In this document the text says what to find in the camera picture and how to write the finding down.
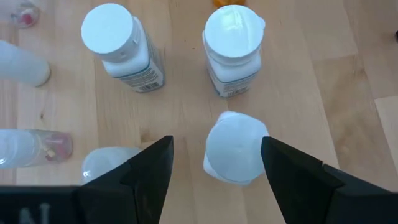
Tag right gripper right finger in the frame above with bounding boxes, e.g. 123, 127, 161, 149
261, 136, 398, 224

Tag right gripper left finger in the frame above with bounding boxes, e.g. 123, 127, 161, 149
76, 136, 174, 224

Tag translucent white bottle blue contents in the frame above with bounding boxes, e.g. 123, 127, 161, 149
81, 146, 142, 185

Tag white labelled medicine bottle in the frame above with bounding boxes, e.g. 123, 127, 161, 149
203, 111, 270, 187
202, 4, 266, 99
80, 2, 165, 93

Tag clear bottle with green label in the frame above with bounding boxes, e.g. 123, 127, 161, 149
0, 129, 74, 170

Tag translucent white plastic bottle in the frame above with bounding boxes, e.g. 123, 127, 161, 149
0, 40, 51, 87

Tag orange pill bottle white cap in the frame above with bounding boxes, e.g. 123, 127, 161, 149
212, 0, 246, 9

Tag clear bottle with red pills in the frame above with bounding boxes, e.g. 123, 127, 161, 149
11, 1, 40, 29

